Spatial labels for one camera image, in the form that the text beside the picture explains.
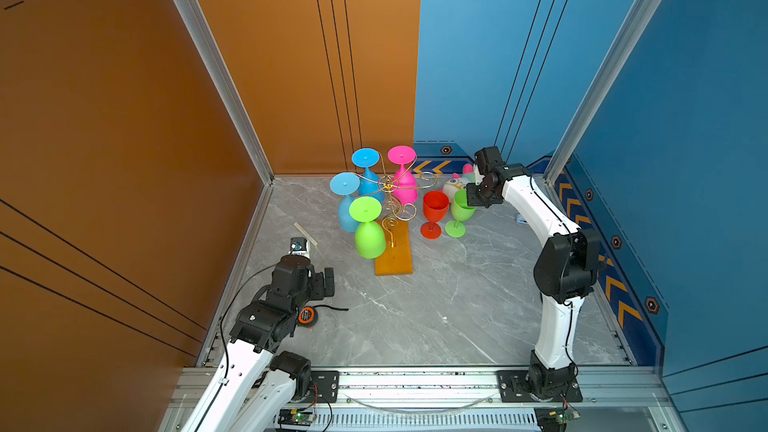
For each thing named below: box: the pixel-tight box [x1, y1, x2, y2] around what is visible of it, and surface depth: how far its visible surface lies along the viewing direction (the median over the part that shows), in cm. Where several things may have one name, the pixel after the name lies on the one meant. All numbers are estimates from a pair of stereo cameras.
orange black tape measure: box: [298, 304, 349, 328], surface depth 84 cm
